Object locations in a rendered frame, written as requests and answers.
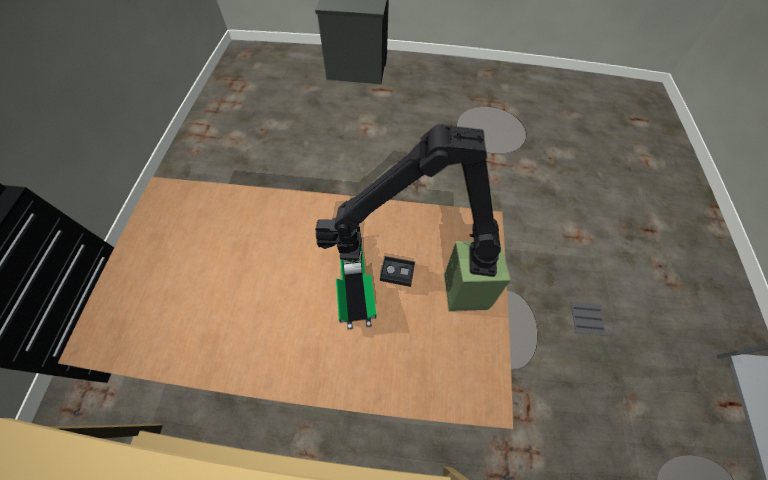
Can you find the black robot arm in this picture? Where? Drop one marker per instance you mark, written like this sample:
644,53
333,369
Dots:
437,148

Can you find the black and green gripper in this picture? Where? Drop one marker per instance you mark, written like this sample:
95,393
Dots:
354,250

